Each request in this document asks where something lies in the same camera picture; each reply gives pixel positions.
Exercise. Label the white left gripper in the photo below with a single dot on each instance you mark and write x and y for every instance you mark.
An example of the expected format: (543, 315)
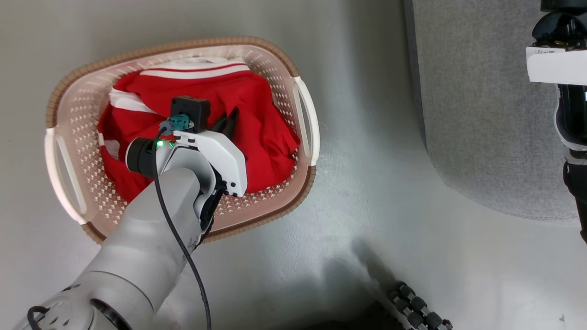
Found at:
(224, 158)

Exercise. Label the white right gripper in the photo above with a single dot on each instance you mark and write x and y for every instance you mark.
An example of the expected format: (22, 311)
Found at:
(559, 68)

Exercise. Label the red white striped garment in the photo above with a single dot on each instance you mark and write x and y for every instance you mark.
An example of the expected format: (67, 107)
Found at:
(257, 105)

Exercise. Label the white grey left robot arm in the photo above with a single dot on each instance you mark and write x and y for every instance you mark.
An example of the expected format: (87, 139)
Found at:
(137, 247)

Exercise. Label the dark robot base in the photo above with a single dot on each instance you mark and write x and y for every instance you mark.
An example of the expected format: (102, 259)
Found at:
(376, 321)

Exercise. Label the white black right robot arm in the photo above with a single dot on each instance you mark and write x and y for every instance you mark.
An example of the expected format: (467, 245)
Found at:
(575, 183)

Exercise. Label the cream perforated laundry basket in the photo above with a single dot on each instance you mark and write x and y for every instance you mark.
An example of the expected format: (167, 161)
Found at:
(275, 73)

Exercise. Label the black roller omni wheel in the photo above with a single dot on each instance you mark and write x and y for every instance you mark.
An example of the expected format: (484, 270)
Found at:
(419, 305)

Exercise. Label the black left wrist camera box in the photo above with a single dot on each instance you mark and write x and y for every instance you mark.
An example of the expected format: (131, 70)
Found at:
(190, 110)

